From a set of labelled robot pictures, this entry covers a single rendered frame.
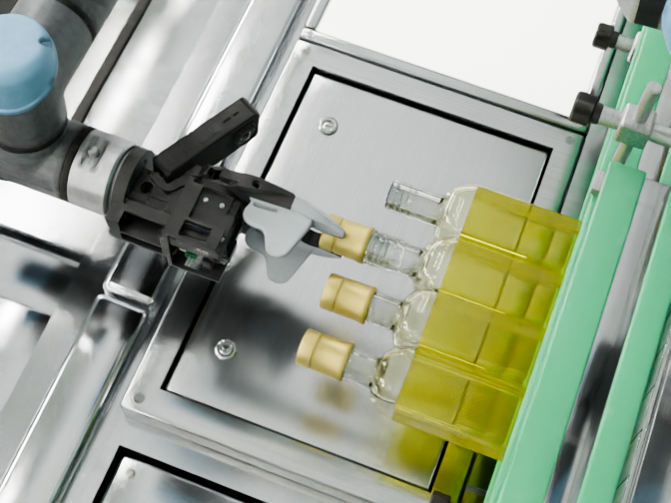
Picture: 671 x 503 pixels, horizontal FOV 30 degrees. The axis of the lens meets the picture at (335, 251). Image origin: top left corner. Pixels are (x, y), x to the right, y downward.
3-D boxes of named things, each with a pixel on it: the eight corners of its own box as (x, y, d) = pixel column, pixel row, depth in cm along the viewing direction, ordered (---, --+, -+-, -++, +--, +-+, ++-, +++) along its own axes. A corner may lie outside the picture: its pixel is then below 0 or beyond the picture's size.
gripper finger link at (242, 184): (294, 228, 115) (209, 204, 118) (301, 213, 116) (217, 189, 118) (287, 203, 111) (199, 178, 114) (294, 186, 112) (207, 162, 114)
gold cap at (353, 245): (373, 239, 118) (331, 223, 119) (376, 222, 115) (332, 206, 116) (360, 269, 117) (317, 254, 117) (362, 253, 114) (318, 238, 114)
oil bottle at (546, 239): (656, 275, 119) (442, 201, 121) (672, 250, 114) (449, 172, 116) (641, 326, 116) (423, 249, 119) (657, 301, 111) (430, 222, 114)
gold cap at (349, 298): (375, 297, 115) (332, 281, 116) (378, 281, 112) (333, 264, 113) (362, 330, 114) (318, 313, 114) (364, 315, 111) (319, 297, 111)
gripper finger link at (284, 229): (326, 279, 112) (233, 252, 115) (349, 225, 115) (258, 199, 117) (322, 263, 110) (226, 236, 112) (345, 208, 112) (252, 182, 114)
